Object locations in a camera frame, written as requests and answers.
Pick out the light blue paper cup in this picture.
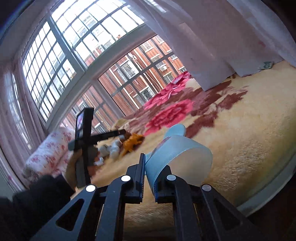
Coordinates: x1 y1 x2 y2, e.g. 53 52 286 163
145 124 213 191

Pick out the small green paper scrap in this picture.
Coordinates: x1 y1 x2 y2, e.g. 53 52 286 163
258 61 274 70

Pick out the floral yellow plush blanket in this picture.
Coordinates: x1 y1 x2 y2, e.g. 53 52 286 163
92 61 295 205

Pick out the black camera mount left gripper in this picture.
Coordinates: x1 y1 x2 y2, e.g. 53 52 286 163
75 108 94 139

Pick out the folded white floral quilt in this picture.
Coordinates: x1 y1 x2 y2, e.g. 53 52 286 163
22 127 75 183

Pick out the sheer curtain left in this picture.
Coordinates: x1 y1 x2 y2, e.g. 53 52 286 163
1 58 46 187

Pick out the person's left hand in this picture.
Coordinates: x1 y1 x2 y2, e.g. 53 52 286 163
64 148 98 190

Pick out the grey window frame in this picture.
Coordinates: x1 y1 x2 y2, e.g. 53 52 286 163
0 0 193 135

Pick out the orange dinosaur toy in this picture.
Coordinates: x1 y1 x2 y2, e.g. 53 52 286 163
119 133 144 157

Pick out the sheer white curtain right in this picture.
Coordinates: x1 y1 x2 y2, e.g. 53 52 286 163
128 1 295 90

